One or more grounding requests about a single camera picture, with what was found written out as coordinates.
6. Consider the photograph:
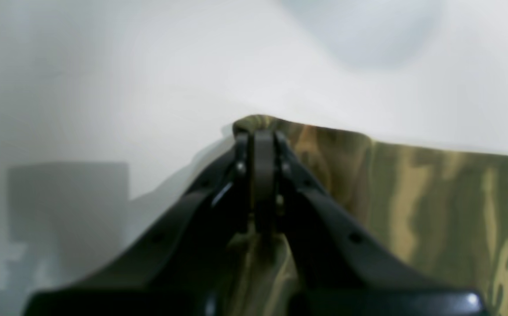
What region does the camouflage t-shirt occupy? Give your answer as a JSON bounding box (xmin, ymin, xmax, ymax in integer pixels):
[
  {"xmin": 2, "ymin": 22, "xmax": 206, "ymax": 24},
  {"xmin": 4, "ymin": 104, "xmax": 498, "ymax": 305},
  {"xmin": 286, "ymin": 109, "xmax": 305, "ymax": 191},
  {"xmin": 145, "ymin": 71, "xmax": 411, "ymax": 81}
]
[{"xmin": 232, "ymin": 115, "xmax": 508, "ymax": 316}]

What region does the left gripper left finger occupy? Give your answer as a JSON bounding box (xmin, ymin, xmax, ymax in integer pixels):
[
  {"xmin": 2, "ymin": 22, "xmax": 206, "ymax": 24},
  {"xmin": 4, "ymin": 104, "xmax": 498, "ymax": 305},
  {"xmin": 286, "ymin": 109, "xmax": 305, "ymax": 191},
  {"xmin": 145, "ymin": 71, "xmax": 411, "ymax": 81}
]
[{"xmin": 23, "ymin": 132, "xmax": 264, "ymax": 316}]

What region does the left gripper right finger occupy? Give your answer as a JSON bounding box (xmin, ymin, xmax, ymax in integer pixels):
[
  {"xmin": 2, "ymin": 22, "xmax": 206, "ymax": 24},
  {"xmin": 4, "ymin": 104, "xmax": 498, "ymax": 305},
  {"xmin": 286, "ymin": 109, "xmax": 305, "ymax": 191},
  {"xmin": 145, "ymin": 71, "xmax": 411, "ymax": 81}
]
[{"xmin": 263, "ymin": 131, "xmax": 489, "ymax": 316}]

